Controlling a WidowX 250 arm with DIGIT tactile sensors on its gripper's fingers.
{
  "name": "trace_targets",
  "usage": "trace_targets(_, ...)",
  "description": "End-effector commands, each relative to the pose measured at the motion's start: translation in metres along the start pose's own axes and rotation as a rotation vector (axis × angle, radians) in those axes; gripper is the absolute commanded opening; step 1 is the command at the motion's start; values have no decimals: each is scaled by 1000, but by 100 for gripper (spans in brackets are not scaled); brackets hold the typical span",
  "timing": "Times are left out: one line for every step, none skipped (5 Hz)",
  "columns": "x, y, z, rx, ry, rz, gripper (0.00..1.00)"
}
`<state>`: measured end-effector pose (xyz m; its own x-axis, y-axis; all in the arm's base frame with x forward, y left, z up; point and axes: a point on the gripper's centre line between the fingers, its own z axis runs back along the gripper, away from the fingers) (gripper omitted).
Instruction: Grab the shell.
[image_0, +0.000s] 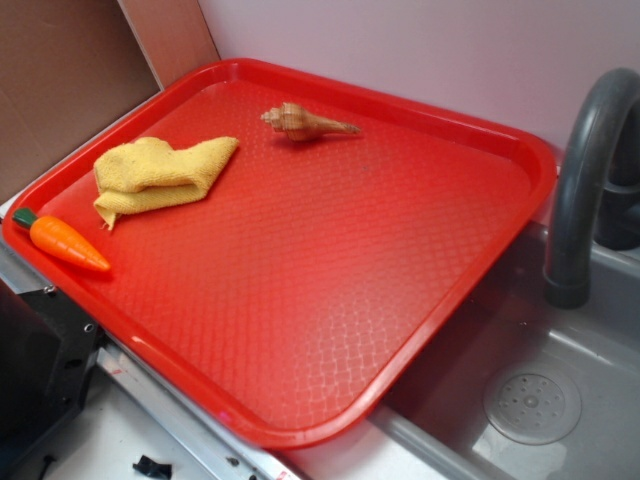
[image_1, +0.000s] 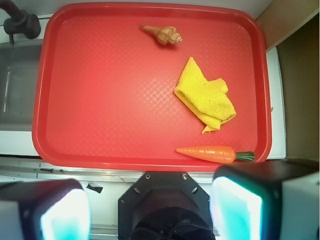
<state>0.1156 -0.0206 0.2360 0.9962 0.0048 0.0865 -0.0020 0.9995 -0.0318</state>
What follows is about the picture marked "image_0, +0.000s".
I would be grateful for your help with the red plastic tray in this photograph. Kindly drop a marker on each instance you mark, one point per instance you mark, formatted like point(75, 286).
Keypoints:
point(288, 301)

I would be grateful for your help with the silver metal rail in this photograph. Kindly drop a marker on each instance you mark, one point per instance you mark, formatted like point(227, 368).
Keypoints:
point(223, 455)

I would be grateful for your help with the brown cardboard panel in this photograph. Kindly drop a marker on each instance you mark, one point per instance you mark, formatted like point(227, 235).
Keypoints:
point(71, 68)

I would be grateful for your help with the orange toy carrot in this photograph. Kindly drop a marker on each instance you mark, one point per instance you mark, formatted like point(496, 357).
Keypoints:
point(58, 239)

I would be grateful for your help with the yellow folded cloth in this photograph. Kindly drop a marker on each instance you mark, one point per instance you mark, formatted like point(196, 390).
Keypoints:
point(148, 174)

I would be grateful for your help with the grey plastic sink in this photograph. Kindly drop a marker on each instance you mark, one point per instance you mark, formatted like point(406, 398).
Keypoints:
point(514, 388)

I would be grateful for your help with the black tape scrap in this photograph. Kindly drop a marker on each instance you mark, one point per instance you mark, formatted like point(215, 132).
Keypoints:
point(153, 469)

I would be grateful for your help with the brown spiral seashell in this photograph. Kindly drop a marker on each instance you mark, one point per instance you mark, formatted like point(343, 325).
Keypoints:
point(300, 125)

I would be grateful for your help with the grey curved faucet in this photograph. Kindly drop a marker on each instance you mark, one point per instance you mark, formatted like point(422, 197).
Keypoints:
point(597, 195)

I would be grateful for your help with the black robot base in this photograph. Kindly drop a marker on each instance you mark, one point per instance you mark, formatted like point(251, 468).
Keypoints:
point(48, 350)

